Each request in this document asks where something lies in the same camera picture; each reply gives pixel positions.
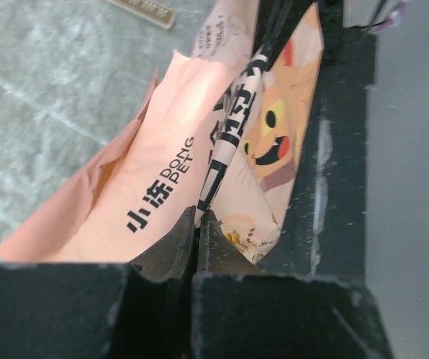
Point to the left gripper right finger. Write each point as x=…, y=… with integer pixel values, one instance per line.
x=237, y=311

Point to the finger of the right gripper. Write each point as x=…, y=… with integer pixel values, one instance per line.
x=275, y=23

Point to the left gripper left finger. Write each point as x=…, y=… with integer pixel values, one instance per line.
x=137, y=309

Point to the peach cat litter bag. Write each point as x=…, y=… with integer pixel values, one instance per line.
x=218, y=132

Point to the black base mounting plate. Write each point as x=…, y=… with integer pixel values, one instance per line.
x=324, y=229

